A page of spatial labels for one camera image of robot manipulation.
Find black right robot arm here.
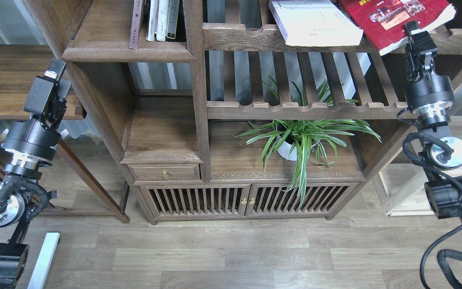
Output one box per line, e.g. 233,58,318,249
397,21,462,289

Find white upright book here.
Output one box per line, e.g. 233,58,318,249
156,0,169,42
146,0,159,42

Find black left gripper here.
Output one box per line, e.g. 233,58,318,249
2,59,72,160

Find light wooden shelf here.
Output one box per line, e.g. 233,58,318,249
372,86,462,216

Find green spider plant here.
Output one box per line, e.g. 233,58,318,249
231,76,383,207

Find white upright book left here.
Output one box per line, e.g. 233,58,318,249
146,0,159,42

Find white plant pot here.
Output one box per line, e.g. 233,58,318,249
276,135,316,161

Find white upright book middle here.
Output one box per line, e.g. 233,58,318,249
156,0,169,42

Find maroon book white characters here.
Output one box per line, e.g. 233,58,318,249
128,0,146,49

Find red hardcover book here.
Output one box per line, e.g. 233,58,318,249
338,0,456,55

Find white metal bar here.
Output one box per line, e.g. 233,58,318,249
27,232,61,289

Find dark green upright book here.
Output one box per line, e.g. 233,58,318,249
166,0,181,42

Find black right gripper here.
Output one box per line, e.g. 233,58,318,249
404,21,454,114

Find dark wooden side table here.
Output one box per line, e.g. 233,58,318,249
0,45,130,224

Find dark wooden bookshelf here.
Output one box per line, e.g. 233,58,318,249
24,0,409,224

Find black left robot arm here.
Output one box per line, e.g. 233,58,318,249
0,59,71,289

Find white paperback book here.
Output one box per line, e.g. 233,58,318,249
268,0,363,47

